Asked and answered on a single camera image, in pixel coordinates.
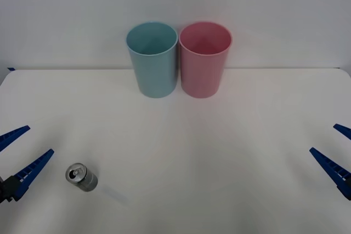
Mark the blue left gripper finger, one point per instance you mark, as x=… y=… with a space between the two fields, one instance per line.
x=31 y=172
x=12 y=136

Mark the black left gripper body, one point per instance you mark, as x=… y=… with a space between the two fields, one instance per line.
x=2 y=191

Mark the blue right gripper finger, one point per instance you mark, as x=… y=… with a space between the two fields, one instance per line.
x=344 y=130
x=333 y=169

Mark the pink plastic bin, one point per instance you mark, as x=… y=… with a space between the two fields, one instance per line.
x=201 y=76

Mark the pale blue plastic bin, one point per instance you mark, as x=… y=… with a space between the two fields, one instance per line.
x=155 y=75

